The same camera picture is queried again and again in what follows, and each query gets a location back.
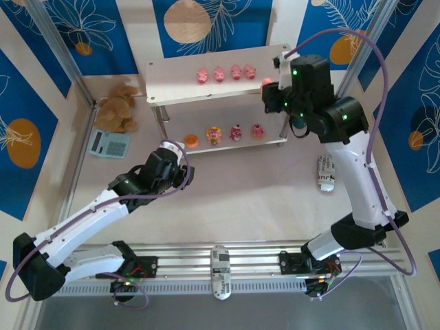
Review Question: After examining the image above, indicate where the yellow flower figure toy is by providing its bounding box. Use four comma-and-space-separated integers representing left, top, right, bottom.
206, 126, 221, 146

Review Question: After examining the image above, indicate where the white two-tier shelf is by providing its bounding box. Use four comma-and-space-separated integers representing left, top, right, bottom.
144, 43, 293, 156

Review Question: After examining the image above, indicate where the light blue calculator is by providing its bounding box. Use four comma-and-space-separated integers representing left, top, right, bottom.
88, 130, 133, 159

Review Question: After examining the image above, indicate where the brown plush toy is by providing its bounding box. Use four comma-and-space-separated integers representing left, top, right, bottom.
94, 82, 140, 134

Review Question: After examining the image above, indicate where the newspaper print case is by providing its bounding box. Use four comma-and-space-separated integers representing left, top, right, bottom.
210, 243, 233, 300
315, 154, 336, 193

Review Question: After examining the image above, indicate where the black controller board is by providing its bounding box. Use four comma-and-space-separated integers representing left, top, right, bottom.
304, 277, 331, 298
109, 278, 139, 297

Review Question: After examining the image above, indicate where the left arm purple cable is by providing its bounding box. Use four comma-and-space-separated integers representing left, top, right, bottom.
5, 141, 197, 309

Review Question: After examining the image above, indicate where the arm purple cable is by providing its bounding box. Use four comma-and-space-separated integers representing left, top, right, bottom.
290, 28, 417, 303
5, 141, 197, 309

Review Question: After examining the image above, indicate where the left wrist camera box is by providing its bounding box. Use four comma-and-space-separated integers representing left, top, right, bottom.
160, 139, 187, 160

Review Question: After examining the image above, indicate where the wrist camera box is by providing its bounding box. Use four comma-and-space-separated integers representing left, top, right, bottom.
160, 139, 187, 160
273, 50, 297, 91

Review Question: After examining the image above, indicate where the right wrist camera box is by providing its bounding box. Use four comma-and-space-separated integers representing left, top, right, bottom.
273, 50, 297, 91

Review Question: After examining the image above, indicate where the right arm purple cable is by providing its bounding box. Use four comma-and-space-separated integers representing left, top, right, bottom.
290, 28, 417, 303

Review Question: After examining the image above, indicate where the aluminium frame post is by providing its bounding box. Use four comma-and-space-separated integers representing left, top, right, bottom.
25, 0, 96, 108
335, 0, 397, 104

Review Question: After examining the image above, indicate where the aluminium rail base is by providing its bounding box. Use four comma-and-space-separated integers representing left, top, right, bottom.
29, 239, 410, 298

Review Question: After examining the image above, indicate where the grey slotted cable duct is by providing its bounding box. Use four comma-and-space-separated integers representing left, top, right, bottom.
43, 278, 393, 297

